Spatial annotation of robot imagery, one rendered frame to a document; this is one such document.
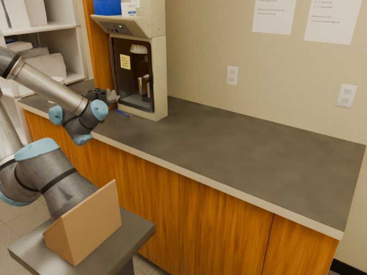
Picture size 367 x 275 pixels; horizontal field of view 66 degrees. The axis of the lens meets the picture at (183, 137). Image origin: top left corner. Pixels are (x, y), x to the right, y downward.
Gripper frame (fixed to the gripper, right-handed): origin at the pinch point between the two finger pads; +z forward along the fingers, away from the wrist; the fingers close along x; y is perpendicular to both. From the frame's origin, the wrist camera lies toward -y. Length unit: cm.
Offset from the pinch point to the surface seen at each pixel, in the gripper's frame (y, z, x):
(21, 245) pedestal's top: -20, -70, -29
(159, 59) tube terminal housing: 14.7, 28.0, -5.6
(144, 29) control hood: 31.1, 17.2, -5.6
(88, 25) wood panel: 30.5, 14.0, 32.0
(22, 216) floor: -115, -26, 99
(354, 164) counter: -20, 39, -107
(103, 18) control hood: 35.4, 11.6, 16.5
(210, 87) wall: -8, 66, -17
